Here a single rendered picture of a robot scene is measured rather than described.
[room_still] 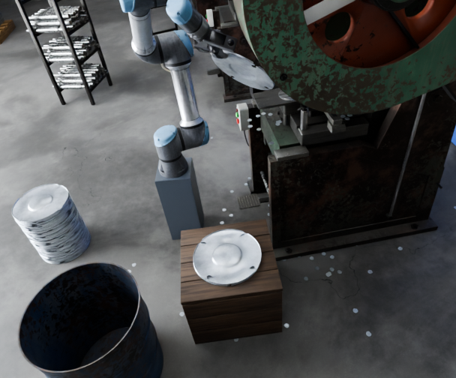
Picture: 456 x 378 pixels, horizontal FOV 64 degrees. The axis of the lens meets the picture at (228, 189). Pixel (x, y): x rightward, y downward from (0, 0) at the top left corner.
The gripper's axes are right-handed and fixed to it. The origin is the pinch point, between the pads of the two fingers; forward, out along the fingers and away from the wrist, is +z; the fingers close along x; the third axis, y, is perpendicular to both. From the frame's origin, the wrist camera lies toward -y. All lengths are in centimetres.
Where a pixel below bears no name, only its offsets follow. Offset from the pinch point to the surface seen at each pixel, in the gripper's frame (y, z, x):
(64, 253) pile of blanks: 81, 26, 112
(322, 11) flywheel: -40.9, -26.6, -5.1
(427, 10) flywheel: -66, -3, -20
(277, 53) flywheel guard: -31.6, -27.4, 8.3
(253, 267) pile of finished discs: -28, 18, 79
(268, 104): -11.4, 26.3, 10.3
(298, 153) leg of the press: -30.2, 27.9, 28.2
